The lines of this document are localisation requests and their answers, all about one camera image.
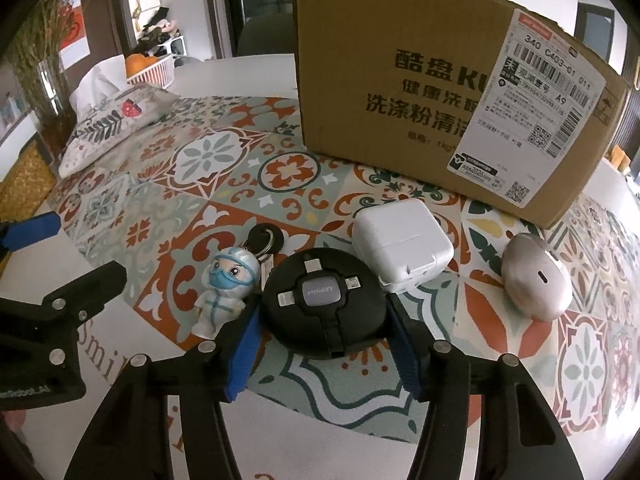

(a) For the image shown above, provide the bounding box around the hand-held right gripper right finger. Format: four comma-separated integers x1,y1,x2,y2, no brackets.
386,292,578,480

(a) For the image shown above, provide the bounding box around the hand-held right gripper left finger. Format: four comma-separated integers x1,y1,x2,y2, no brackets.
62,307,266,480

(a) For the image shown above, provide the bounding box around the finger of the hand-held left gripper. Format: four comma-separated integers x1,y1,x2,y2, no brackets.
0,212,62,262
29,259,129,325

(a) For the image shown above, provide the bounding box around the black round cable hub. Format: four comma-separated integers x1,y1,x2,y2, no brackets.
262,251,389,360

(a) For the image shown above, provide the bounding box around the brown cardboard box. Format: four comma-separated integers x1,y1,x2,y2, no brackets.
292,0,632,231

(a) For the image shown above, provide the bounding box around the woven straw storage box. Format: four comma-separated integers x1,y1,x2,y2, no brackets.
0,140,56,212

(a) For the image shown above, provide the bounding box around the white charger block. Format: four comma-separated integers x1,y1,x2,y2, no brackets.
352,198,454,295

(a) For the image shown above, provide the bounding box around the glass vase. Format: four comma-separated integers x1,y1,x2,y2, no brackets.
37,59,79,162

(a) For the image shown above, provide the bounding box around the floral fabric tissue cover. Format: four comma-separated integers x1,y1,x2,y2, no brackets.
57,57,194,180

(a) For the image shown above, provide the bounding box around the silver earbud case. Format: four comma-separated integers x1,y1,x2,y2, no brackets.
501,232,574,322

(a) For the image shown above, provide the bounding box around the dried flower bunch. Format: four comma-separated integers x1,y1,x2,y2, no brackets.
9,0,67,87

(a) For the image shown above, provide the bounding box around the white fruit basket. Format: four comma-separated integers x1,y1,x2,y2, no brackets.
124,53,177,89

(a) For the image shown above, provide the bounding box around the white shoe rack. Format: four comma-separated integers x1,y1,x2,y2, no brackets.
134,35,189,59

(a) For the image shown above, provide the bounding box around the brown entrance door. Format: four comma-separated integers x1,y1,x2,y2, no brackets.
29,0,132,72

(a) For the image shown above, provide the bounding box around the pile of shoes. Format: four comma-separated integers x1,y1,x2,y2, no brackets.
134,7,179,44

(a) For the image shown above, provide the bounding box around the dark room doorway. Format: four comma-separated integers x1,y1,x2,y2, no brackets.
574,2,614,69

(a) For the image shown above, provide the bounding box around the masked medic figurine keychain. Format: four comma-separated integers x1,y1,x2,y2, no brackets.
192,222,286,340

